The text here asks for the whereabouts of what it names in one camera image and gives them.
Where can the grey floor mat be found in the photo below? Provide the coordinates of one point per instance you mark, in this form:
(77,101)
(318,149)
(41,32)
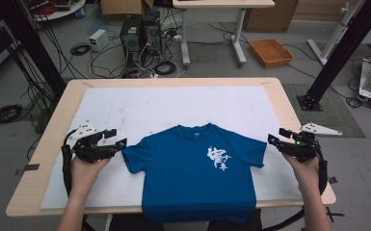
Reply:
(337,115)

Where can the person's right leg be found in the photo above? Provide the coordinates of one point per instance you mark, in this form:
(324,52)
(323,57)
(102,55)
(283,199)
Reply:
(234,226)

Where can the person's right hand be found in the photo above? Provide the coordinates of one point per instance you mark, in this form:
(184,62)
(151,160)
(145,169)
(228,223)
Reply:
(308,174)

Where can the light wooden table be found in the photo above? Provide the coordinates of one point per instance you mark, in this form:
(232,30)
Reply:
(38,179)

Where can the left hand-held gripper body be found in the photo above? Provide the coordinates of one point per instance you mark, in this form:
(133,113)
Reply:
(88,150)

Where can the person's leg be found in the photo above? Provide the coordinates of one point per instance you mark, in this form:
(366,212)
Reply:
(234,226)
(135,224)

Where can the white desk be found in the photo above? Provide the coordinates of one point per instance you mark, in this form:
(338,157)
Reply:
(223,3)

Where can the person's left leg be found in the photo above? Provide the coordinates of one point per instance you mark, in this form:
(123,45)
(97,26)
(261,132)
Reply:
(135,224)

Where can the white table mat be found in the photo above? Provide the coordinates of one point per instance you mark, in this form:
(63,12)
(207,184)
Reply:
(173,106)

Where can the orange tray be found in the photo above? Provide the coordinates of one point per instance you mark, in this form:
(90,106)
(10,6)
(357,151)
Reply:
(270,52)

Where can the grey tape strip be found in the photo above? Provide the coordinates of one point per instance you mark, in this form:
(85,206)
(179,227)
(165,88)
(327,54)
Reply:
(29,167)
(332,180)

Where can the round white table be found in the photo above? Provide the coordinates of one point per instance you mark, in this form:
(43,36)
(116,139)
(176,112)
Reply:
(61,11)

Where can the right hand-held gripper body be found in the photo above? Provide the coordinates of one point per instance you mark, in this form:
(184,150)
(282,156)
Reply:
(302,149)

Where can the cardboard box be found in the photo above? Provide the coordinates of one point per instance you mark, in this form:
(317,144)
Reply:
(122,8)
(270,16)

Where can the person's left hand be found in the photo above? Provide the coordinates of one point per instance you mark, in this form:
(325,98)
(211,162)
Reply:
(83,174)

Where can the blue t-shirt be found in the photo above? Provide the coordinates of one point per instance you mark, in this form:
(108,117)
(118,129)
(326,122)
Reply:
(192,183)

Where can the white power supply box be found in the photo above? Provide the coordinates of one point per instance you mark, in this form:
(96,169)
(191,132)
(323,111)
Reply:
(98,40)

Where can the white metal stand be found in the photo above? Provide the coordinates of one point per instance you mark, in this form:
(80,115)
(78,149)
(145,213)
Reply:
(334,35)

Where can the black computer tower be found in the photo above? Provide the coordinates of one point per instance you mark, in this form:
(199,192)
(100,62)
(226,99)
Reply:
(152,33)
(130,40)

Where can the black metal post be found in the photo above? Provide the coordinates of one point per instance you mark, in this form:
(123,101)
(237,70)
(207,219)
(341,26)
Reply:
(340,54)
(32,45)

